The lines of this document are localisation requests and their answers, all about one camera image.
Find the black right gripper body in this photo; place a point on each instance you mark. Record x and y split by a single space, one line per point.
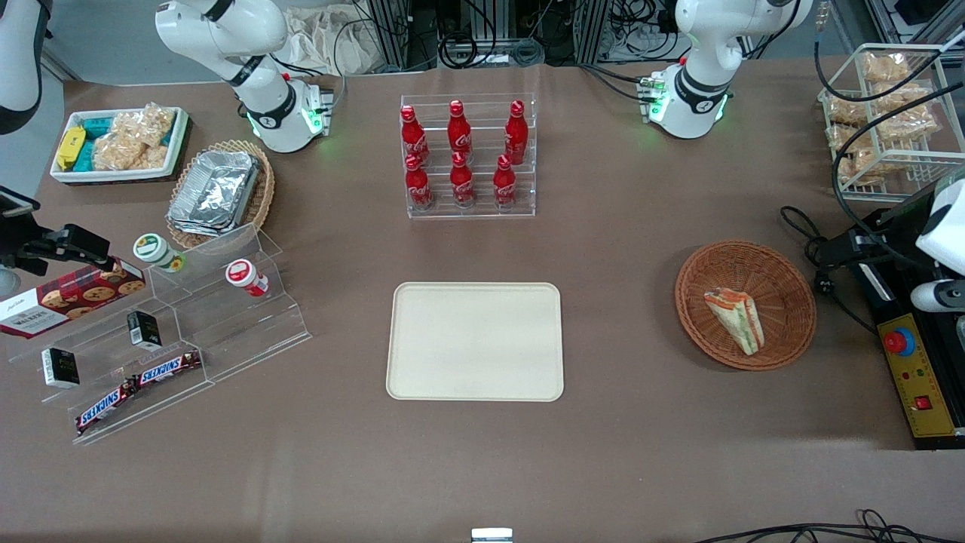
30 250

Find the red lid yogurt cup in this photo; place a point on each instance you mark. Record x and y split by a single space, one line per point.
243 274

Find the red emergency stop button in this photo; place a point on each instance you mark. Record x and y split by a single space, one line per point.
897 342

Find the clear acrylic stepped display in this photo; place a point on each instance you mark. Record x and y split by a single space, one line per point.
249 332

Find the yellow snack pack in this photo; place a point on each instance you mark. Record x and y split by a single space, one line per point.
71 148

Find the red cookie box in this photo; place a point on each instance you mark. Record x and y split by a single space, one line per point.
68 298

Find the cream rectangular serving tray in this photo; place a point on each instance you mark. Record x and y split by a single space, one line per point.
475 341

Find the stacked aluminium foil containers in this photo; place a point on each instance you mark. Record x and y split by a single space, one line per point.
215 192

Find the small black carton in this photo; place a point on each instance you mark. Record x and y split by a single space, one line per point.
60 367
143 329

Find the round brown wicker basket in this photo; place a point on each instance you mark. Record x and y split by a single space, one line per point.
784 286

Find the bagged rice cracker snack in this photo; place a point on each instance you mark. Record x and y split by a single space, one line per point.
121 152
154 124

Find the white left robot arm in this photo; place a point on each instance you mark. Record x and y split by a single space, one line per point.
701 90

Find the aluminium frame profile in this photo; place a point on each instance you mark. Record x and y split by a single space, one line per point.
399 34

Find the bagged fried snack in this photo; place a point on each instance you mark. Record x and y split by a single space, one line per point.
908 125
886 68
848 111
902 96
859 167
848 140

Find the oval brown wicker basket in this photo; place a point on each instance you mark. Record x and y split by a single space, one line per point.
260 200

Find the teal snack pack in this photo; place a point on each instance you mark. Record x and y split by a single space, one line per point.
85 157
96 127

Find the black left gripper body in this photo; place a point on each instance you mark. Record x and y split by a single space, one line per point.
883 247

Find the triangle sandwich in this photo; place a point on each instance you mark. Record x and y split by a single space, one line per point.
736 320

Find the brown Snickers bar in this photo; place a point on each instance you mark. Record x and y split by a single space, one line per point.
105 407
167 367

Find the white rectangular snack bin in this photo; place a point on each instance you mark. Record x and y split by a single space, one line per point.
113 176

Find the crumpled beige cloth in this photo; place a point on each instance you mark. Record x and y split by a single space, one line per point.
324 41

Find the red cola bottle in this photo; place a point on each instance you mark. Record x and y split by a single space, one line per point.
504 182
459 130
461 181
413 137
516 134
418 185

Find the clear acrylic bottle rack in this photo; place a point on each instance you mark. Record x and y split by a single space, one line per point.
482 204

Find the black yellow control box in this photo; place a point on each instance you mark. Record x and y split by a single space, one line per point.
923 377

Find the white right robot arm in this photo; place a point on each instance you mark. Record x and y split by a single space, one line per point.
273 113

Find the green lid yogurt cup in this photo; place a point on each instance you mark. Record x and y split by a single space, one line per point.
153 249

